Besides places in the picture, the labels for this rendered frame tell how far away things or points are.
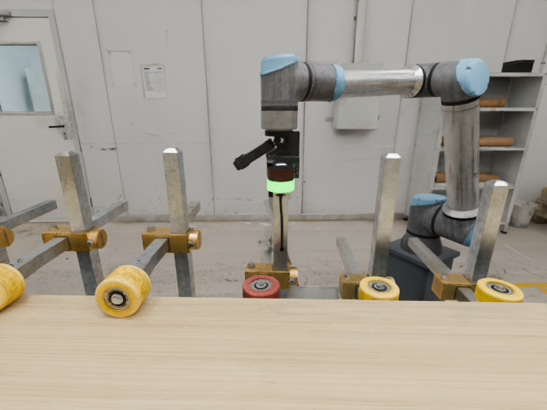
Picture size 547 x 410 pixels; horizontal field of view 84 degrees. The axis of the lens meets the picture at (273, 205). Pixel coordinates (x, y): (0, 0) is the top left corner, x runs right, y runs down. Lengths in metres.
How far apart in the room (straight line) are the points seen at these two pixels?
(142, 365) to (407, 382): 0.38
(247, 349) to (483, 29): 3.78
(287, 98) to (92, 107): 3.13
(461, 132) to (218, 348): 1.05
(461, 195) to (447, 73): 0.46
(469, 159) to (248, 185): 2.49
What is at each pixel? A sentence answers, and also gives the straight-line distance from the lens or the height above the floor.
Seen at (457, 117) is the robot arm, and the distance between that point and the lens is 1.24.
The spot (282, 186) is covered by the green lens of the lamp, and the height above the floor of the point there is 1.11.
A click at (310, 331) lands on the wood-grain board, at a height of 0.90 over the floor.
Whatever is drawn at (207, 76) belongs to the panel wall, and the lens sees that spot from 3.34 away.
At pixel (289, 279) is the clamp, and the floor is 0.85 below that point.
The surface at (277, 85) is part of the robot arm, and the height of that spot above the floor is 1.31.
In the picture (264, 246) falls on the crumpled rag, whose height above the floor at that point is 0.87.
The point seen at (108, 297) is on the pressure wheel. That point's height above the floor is 0.94.
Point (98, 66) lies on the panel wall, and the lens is 3.68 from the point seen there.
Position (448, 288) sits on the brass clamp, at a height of 0.83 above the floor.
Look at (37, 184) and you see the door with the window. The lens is 4.22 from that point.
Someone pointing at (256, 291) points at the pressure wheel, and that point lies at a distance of 0.64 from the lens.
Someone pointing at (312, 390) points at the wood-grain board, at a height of 0.90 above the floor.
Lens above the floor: 1.27
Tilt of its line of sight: 18 degrees down
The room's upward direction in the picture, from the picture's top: straight up
